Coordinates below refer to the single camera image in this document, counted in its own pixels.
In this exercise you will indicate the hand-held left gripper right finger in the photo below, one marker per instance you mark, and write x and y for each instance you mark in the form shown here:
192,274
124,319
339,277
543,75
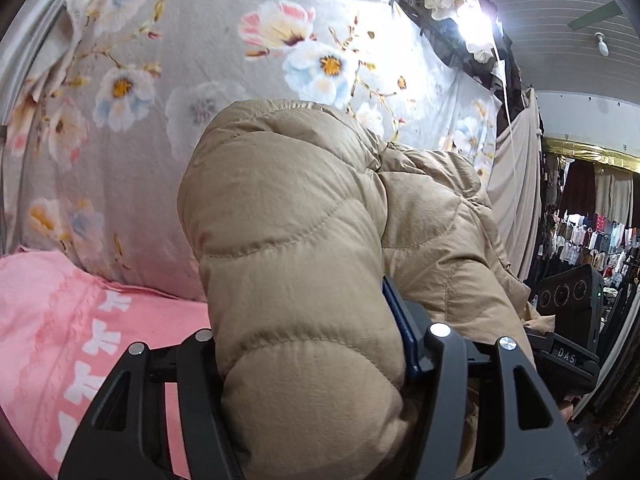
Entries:
396,322

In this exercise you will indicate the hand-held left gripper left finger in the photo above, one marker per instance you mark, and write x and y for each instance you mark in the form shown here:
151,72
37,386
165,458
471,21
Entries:
197,365

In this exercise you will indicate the tan puffer jacket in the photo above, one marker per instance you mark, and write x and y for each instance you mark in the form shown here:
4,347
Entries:
300,260

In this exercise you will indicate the row of hanging clothes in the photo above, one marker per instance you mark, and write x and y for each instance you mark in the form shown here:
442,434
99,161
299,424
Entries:
595,240

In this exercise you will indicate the black speaker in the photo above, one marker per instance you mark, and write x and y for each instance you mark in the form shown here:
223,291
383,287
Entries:
570,300

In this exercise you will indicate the pink bed sheet white bows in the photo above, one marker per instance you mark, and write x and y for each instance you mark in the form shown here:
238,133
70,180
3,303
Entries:
65,320

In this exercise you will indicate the beige curtain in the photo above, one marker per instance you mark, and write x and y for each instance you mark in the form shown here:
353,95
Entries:
520,195

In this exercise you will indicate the gold valance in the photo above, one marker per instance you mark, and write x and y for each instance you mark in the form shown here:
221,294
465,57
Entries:
595,152

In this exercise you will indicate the grey floral cloth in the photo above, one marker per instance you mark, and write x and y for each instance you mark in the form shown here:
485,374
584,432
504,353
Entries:
175,85

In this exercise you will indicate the white light bulb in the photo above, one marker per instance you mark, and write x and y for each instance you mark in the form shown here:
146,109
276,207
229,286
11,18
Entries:
602,45

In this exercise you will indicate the green ceiling fan blade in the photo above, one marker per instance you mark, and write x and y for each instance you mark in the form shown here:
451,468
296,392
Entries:
597,15

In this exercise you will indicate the metal pole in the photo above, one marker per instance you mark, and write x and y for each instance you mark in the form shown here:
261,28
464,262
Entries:
30,35

